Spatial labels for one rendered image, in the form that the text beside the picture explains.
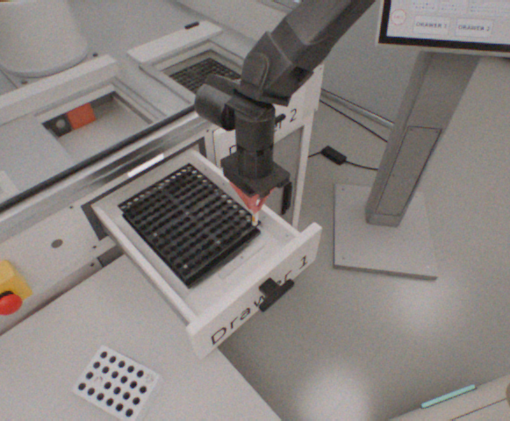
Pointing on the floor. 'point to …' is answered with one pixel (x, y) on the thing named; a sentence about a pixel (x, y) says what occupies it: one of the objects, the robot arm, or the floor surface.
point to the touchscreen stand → (402, 177)
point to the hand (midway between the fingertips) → (254, 206)
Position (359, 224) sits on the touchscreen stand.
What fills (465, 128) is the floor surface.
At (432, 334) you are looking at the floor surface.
